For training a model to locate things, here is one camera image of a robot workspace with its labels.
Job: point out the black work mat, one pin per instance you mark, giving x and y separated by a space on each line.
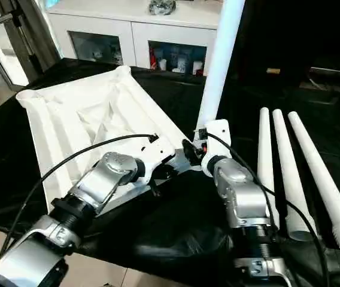
176 221

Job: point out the white plastic table leg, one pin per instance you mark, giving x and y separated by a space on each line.
221 60
267 155
319 167
290 167

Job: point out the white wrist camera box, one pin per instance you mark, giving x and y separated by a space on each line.
155 154
216 134

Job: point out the white plastic table top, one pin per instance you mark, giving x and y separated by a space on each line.
80 113

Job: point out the small yellow label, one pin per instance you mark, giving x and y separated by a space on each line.
273 70

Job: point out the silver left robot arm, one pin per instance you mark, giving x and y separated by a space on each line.
80 203

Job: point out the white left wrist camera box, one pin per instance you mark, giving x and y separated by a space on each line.
155 154

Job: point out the light blue plastic strip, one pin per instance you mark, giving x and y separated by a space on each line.
51 5

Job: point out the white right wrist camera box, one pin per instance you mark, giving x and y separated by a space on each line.
216 134

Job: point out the black flat device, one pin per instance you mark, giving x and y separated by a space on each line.
334 75

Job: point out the grey metal rack frame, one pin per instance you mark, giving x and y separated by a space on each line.
5 36

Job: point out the white glass-door cabinet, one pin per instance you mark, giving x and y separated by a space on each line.
128 27

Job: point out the grey crumpled bundle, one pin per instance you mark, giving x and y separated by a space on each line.
162 6

